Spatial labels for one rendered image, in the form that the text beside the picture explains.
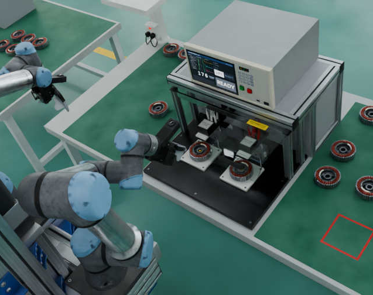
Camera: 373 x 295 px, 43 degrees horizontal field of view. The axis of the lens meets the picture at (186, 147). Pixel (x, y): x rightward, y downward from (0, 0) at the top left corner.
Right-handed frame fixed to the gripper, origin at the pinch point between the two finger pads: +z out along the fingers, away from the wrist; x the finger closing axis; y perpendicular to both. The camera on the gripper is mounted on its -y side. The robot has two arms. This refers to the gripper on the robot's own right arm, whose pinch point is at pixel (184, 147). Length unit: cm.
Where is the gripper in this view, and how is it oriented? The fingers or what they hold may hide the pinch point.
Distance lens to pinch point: 179.0
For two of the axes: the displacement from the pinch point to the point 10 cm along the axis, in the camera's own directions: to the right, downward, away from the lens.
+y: -3.6, 9.3, 0.9
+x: 7.6, 3.5, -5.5
